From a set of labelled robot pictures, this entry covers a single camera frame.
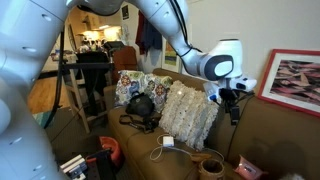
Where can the black camera bag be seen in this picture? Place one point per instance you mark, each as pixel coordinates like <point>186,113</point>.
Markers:
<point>140,104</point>

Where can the pink pouch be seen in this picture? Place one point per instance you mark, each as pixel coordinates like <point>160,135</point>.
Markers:
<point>248,171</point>

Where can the framed picture white mat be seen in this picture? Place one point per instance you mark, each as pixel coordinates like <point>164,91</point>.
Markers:
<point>170,60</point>

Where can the red framed picture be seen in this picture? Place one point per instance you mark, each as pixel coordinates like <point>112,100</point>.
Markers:
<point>292,79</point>

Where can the white shaggy pillow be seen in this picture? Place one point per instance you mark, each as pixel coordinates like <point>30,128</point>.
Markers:
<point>188,115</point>

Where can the colourful floral pillow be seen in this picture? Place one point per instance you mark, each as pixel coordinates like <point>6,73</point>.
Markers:
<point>131,82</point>

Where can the orange helmet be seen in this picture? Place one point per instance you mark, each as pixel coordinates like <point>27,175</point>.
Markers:
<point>116,152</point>

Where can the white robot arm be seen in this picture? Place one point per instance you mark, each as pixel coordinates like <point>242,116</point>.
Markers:
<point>29,31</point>

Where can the books stack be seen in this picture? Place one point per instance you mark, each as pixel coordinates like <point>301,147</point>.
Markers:
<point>75,168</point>

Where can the brown leather sofa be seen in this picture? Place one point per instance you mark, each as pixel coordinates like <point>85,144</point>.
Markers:
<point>276,139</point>

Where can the hanging dark jacket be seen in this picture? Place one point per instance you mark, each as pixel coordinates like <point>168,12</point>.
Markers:
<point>147,35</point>

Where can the white power adapter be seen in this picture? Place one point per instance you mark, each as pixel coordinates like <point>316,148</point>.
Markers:
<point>168,141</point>

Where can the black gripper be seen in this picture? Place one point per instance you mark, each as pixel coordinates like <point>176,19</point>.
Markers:
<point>230,100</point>

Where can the black camera with strap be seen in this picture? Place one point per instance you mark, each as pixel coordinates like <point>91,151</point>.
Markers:
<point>146,125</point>

